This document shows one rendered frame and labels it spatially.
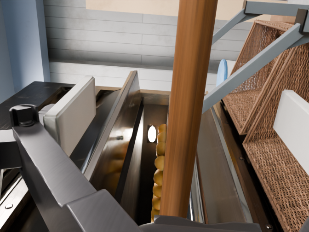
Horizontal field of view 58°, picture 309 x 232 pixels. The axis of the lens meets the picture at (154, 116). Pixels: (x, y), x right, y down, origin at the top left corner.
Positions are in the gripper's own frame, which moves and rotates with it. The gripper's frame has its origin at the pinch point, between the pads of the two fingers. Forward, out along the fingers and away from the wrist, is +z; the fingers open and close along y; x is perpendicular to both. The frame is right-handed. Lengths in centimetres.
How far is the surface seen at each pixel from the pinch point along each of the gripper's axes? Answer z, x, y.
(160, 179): 99, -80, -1
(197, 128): 5.4, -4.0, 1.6
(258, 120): 91, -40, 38
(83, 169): 48, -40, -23
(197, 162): 20.7, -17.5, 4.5
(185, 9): 5.4, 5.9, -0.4
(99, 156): 54, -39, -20
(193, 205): 10.7, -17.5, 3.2
